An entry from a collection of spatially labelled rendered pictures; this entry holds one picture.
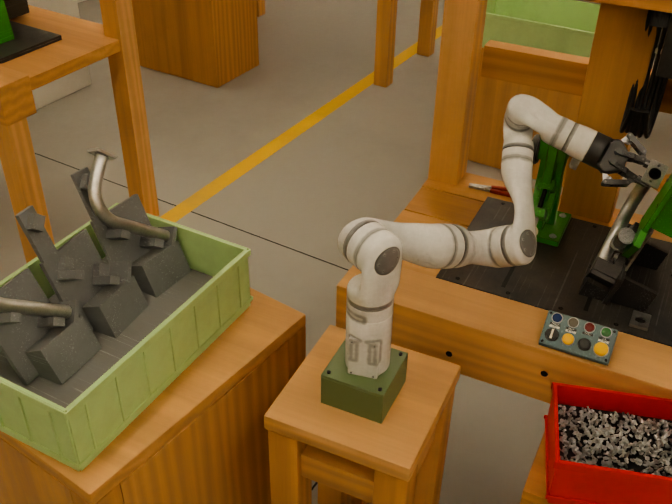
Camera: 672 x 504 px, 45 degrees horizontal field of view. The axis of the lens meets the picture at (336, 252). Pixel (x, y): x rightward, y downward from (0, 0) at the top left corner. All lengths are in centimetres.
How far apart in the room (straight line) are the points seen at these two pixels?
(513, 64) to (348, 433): 113
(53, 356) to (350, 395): 63
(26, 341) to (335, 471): 71
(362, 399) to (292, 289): 177
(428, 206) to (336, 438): 86
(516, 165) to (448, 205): 49
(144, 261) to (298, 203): 201
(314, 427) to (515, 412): 139
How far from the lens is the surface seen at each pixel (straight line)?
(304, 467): 179
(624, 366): 184
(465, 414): 291
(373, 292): 151
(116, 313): 192
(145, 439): 177
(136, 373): 175
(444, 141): 234
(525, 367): 187
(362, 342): 160
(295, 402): 172
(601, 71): 215
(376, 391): 163
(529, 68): 229
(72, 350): 185
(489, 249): 180
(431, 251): 160
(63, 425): 166
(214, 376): 187
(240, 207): 392
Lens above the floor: 208
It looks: 35 degrees down
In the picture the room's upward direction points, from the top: 1 degrees clockwise
